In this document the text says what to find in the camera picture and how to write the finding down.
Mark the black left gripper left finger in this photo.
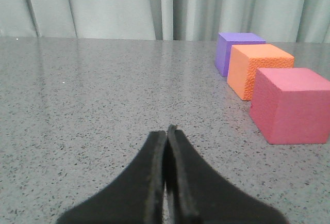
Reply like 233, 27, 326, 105
57, 131, 166, 223

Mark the grey-green curtain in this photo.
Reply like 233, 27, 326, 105
1, 0, 329, 43

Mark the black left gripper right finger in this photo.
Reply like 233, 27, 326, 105
167, 125, 288, 223

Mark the pink foam cube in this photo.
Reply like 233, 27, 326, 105
249, 68, 329, 145

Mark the purple foam cube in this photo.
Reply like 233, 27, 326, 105
214, 33, 266, 77

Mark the orange foam cube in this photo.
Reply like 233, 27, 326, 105
227, 44, 295, 101

